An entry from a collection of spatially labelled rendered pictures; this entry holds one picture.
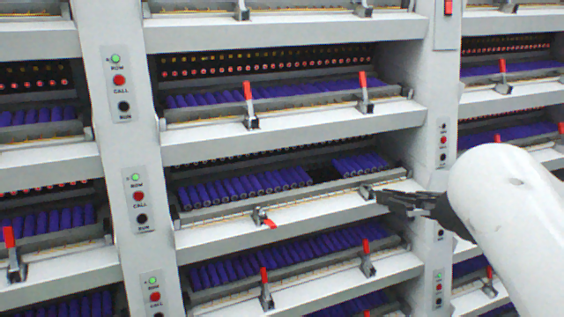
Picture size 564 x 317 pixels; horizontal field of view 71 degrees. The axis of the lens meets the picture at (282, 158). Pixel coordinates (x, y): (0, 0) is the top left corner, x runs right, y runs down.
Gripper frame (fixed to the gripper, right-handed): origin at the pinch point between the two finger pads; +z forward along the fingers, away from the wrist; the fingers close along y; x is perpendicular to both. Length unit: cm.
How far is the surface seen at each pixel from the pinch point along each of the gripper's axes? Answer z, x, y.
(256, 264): 20.0, -13.7, -25.7
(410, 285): 17.1, -30.1, 15.9
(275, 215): 9.5, -0.5, -22.9
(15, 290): 7, -2, -70
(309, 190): 10.7, 3.0, -13.5
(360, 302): 23.5, -33.6, 3.6
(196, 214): 10.8, 3.1, -39.1
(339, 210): 6.9, -2.1, -8.7
